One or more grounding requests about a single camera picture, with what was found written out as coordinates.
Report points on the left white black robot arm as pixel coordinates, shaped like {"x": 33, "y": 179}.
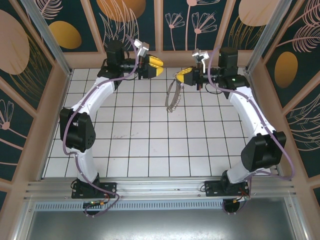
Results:
{"x": 85, "y": 160}

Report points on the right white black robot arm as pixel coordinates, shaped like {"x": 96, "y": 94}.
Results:
{"x": 247, "y": 110}

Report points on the yellow plug connector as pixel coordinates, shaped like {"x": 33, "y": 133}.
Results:
{"x": 240, "y": 199}

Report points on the green circuit board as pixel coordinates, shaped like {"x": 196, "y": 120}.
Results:
{"x": 93, "y": 203}

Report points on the grey metal sheet panel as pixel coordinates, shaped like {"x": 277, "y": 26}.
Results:
{"x": 160, "y": 225}

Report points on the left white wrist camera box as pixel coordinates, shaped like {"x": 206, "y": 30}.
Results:
{"x": 142, "y": 48}

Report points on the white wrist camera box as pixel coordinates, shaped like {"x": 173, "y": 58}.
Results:
{"x": 142, "y": 48}
{"x": 200, "y": 55}

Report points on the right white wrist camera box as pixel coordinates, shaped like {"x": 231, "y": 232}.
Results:
{"x": 200, "y": 55}

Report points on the aluminium side rail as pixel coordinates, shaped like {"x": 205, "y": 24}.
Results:
{"x": 256, "y": 100}

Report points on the right aluminium corner post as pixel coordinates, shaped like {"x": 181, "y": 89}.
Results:
{"x": 267, "y": 35}

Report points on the aluminium corner post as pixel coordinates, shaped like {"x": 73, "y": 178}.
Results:
{"x": 267, "y": 35}
{"x": 47, "y": 37}

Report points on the left aluminium corner post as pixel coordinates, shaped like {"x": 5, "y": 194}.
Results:
{"x": 47, "y": 37}

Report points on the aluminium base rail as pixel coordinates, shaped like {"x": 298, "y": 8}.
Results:
{"x": 160, "y": 186}

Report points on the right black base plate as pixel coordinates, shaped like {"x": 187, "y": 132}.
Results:
{"x": 212, "y": 188}

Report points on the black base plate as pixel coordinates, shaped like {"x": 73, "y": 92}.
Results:
{"x": 110, "y": 190}
{"x": 212, "y": 188}

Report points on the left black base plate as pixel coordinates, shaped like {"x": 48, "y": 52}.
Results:
{"x": 110, "y": 190}

